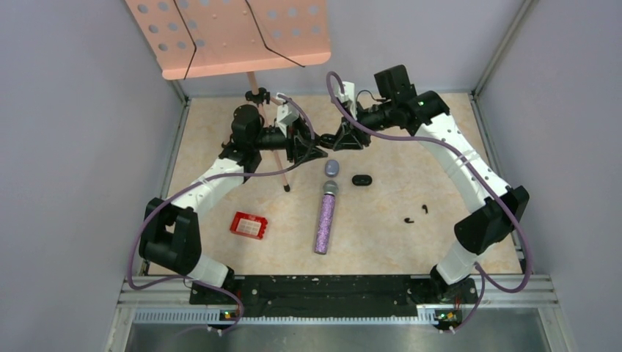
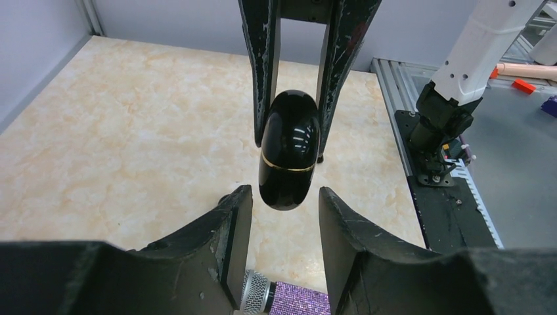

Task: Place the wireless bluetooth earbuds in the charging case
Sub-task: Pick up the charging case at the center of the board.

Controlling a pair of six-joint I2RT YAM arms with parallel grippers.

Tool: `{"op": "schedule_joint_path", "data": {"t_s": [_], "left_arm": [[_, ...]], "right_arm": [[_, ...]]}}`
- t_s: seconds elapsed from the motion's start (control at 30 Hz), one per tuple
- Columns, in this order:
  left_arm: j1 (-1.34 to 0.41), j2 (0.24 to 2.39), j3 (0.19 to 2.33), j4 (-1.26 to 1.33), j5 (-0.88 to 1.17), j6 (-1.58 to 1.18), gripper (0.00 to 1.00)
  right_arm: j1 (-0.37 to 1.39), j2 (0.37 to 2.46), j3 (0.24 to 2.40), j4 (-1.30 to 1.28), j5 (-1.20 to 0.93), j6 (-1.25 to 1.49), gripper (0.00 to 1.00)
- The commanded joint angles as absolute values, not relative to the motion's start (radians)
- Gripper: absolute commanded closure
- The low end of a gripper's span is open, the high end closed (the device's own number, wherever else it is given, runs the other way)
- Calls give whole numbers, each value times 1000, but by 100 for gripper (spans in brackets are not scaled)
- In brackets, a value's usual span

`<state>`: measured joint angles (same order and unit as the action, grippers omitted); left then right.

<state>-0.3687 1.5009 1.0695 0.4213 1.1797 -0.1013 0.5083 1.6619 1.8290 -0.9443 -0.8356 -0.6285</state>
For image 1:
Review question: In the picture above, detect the purple glitter microphone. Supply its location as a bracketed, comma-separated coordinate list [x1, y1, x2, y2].
[314, 180, 339, 255]

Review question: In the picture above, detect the black earbud case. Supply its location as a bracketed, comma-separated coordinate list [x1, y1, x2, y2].
[318, 133, 336, 150]
[351, 174, 373, 186]

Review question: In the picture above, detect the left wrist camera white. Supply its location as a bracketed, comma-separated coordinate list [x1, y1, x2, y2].
[275, 92, 299, 135]

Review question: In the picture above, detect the purple cable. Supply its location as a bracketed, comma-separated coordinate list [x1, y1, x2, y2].
[325, 70, 534, 334]
[125, 93, 317, 336]

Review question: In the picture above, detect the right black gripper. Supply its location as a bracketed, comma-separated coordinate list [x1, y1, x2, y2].
[332, 100, 395, 150]

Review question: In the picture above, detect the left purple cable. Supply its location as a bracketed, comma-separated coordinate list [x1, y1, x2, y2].
[125, 93, 317, 336]

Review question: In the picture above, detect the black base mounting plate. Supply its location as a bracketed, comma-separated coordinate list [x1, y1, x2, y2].
[189, 275, 477, 318]

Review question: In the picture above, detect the purple earbud charging case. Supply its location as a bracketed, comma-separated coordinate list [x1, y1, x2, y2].
[324, 159, 340, 177]

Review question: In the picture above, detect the red plastic box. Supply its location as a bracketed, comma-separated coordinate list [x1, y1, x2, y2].
[230, 211, 268, 240]

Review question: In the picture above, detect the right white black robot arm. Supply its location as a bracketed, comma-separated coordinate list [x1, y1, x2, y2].
[326, 65, 530, 302]

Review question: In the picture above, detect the pink music stand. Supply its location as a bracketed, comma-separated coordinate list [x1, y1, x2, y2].
[122, 0, 332, 194]

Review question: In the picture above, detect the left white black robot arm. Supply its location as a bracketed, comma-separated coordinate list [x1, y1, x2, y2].
[137, 100, 326, 303]

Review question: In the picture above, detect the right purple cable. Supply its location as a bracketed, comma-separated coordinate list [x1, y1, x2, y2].
[325, 70, 534, 334]

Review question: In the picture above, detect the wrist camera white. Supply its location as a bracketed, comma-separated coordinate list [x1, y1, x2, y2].
[333, 81, 356, 119]
[275, 92, 299, 135]

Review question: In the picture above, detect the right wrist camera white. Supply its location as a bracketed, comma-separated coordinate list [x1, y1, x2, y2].
[333, 81, 356, 119]

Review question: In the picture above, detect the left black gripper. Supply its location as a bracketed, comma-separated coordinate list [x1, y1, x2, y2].
[252, 114, 328, 164]

